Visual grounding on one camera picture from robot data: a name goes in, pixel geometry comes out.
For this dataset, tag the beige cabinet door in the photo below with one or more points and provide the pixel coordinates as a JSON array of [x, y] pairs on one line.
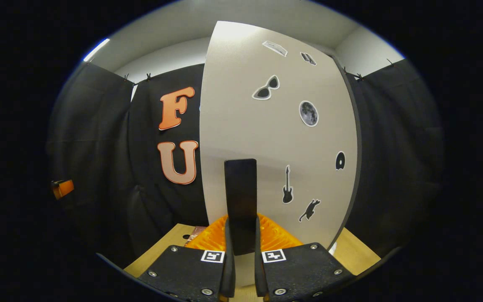
[[245, 126]]

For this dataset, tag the black backdrop cloth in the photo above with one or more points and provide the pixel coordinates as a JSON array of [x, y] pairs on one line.
[[392, 147]]

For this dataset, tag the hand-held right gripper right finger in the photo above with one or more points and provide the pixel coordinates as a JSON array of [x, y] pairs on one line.
[[260, 277]]

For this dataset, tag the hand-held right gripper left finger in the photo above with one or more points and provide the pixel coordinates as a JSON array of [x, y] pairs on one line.
[[228, 277]]

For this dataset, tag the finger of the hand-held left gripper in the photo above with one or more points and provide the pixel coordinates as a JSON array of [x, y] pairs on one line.
[[66, 188]]

